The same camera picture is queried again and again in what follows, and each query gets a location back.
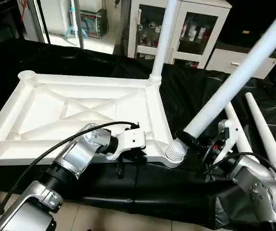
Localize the white glass door cabinet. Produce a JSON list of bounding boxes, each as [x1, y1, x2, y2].
[[127, 0, 232, 69]]

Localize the black work surface mat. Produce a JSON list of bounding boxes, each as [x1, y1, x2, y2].
[[0, 38, 276, 231]]

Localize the white plastic table leg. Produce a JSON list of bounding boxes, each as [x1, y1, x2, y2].
[[224, 102, 254, 155], [148, 0, 180, 87], [164, 0, 276, 165], [245, 92, 276, 177]]

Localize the black metal shelf frame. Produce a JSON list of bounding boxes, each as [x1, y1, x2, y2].
[[0, 0, 30, 49]]

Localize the black vertical pole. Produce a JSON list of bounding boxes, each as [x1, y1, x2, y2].
[[35, 0, 52, 44]]

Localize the white plastic table top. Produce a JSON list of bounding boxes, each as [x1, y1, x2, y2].
[[0, 70, 184, 172]]

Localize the black equipment box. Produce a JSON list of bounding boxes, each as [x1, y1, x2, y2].
[[222, 0, 276, 49]]

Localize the colourful background box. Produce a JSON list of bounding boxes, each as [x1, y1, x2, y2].
[[66, 0, 109, 39]]

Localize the white drawer unit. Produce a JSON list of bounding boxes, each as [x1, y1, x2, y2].
[[205, 48, 276, 80]]

